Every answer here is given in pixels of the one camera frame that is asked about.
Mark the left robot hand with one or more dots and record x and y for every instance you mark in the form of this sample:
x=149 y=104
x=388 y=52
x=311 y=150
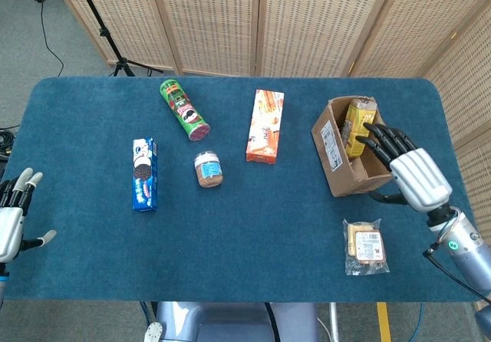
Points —
x=9 y=223

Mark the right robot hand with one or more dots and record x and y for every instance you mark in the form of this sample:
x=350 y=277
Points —
x=420 y=177

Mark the yellow snack bag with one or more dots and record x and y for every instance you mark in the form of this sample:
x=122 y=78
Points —
x=358 y=121

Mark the clear snack packet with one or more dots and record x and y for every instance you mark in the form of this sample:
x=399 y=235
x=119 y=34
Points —
x=366 y=248

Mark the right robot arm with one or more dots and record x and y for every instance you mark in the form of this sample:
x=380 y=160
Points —
x=470 y=250

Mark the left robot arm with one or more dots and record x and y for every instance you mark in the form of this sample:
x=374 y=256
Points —
x=2 y=284

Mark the cardboard box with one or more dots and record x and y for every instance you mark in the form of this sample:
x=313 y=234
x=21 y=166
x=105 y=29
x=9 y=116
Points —
x=330 y=158

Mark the blue Oreo cookie box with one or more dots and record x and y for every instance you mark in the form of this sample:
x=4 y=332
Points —
x=145 y=177

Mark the orange biscuit box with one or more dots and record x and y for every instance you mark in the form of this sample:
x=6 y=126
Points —
x=264 y=127

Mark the white table leg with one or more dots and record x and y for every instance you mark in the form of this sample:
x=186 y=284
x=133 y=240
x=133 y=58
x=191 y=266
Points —
x=334 y=323

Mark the blue table cloth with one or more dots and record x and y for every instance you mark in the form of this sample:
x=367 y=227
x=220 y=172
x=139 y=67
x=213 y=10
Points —
x=245 y=234

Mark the clear jar blue label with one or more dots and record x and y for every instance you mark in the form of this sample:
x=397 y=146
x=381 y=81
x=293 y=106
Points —
x=208 y=170

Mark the green Pringles can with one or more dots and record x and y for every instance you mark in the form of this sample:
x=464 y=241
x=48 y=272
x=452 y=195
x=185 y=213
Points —
x=184 y=110

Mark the black tripod stand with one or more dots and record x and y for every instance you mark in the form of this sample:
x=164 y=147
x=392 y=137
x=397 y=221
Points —
x=109 y=39

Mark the grey-blue robot torso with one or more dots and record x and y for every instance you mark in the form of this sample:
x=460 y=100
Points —
x=230 y=323

